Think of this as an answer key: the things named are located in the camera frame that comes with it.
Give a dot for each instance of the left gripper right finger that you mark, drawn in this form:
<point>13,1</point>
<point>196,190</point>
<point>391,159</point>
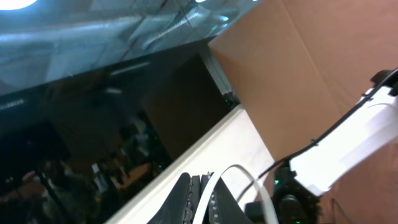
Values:
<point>223,208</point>

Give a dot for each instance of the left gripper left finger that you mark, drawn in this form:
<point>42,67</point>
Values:
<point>181,204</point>

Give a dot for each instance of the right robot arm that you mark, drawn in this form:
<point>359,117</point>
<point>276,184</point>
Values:
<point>302,178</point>

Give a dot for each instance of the cardboard box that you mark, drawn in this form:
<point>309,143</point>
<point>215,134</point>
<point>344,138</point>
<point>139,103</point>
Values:
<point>298,67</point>

